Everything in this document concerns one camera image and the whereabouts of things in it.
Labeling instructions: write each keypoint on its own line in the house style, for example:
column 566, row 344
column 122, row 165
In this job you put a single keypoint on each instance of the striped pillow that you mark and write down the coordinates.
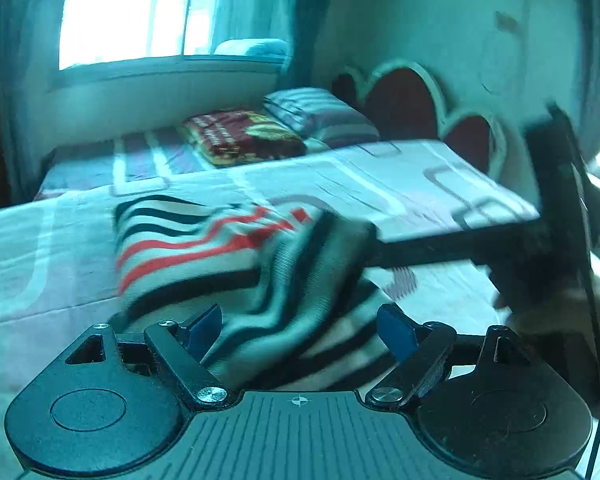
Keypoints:
column 325, row 112

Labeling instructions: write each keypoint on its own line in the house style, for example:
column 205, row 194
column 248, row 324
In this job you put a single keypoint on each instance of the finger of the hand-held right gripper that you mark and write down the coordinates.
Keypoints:
column 455, row 249

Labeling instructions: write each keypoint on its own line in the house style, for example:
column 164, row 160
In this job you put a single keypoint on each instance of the person's right hand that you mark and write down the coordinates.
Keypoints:
column 570, row 317

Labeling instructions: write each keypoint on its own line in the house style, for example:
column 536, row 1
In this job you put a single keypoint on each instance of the bed with striped purple sheet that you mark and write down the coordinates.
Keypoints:
column 145, row 157

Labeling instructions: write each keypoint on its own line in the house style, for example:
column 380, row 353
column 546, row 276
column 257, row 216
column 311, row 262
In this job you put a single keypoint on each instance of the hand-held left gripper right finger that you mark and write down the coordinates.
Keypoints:
column 396, row 332

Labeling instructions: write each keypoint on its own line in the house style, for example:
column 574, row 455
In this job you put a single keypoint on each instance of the red heart-shaped headboard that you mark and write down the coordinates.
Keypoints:
column 405, row 105

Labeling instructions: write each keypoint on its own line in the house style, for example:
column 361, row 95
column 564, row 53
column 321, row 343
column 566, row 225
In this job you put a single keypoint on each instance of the striped cream sweater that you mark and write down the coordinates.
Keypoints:
column 290, row 270

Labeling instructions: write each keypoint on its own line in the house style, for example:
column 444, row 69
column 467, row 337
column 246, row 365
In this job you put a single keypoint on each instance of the window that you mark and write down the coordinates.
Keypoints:
column 130, row 10

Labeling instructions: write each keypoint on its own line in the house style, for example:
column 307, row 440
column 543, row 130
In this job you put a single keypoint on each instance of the bed with patterned sheet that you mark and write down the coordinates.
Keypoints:
column 405, row 185

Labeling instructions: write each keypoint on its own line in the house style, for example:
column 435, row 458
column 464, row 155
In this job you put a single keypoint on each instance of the red printed blanket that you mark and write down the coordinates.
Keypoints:
column 240, row 135

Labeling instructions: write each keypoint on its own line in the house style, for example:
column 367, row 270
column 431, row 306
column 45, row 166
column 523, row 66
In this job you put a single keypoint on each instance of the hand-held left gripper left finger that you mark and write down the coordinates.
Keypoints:
column 205, row 329

